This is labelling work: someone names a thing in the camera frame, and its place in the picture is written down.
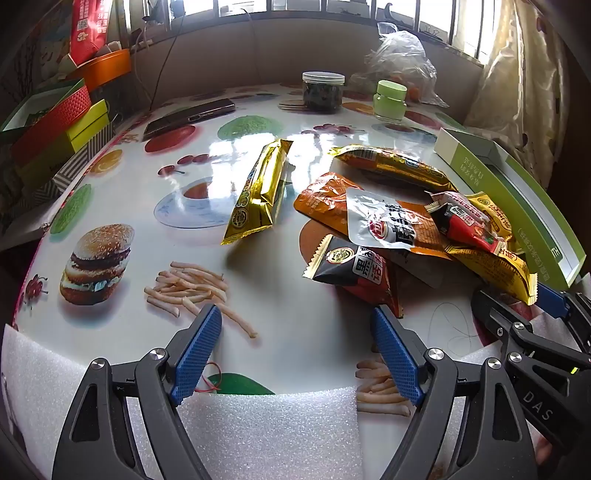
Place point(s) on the green glass jar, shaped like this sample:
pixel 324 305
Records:
pixel 390 104

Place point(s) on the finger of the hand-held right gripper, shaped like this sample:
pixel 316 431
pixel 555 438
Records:
pixel 551 297
pixel 491 316

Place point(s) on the orange container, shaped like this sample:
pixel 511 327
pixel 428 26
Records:
pixel 106 69

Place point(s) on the black orange candy packet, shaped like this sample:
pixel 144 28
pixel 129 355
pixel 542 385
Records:
pixel 351 267

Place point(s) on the clear plastic bag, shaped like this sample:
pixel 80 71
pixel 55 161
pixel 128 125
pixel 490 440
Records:
pixel 401 55

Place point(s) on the black smartphone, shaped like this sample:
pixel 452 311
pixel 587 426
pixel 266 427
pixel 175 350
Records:
pixel 189 117

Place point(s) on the white foam sheet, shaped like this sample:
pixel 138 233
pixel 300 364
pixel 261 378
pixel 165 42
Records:
pixel 277 429

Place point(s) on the small red candy packet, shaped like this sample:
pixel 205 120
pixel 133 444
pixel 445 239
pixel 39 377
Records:
pixel 471 228

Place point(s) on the small black object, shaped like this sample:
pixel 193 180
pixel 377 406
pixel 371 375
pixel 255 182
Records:
pixel 388 11

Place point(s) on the gold long snack bar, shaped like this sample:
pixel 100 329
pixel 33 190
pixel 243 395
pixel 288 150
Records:
pixel 256 189
pixel 392 164

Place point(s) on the striped box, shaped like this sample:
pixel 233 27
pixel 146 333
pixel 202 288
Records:
pixel 69 168

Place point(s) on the cream curtain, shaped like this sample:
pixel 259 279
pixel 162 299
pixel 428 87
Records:
pixel 517 83

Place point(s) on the green white cardboard box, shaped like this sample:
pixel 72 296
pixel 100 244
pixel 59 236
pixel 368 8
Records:
pixel 521 203

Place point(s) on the yellow green box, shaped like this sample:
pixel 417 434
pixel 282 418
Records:
pixel 87 124

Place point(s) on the window with bars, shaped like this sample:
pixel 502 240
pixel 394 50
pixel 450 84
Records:
pixel 295 4

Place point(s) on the illustrated paper bag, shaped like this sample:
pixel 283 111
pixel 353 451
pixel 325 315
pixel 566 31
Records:
pixel 48 55

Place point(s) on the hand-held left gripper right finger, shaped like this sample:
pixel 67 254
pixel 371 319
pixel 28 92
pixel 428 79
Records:
pixel 397 360

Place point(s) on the orange fruit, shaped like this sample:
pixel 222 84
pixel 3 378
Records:
pixel 412 92

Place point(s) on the red carton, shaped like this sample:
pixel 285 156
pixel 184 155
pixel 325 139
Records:
pixel 87 32

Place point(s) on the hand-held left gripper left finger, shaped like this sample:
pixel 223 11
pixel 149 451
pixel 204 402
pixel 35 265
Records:
pixel 198 355

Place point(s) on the dark jar with white lid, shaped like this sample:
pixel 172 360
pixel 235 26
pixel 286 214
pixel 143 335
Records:
pixel 323 94

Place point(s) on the red woven box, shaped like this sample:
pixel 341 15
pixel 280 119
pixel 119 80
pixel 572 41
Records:
pixel 51 122

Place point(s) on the white red candy packet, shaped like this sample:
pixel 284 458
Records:
pixel 455 199

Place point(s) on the orange white snack pouch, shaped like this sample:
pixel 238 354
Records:
pixel 323 203
pixel 383 217

